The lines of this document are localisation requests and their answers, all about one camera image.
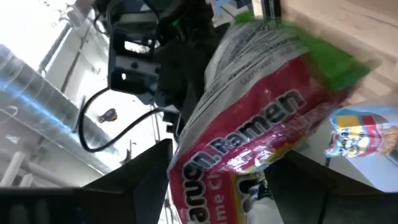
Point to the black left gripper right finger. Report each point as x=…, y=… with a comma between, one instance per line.
x=304, y=193

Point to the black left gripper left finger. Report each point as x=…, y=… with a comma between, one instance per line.
x=136, y=186

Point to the red green ramen packet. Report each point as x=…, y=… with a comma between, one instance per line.
x=264, y=109

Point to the blue ramen packet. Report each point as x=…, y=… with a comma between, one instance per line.
x=357, y=133

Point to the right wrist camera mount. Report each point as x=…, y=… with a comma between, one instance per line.
x=133, y=68

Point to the black ceiling camera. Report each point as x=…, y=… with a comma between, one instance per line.
x=108, y=115

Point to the silver ventilation duct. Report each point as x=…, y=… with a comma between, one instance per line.
x=37, y=102

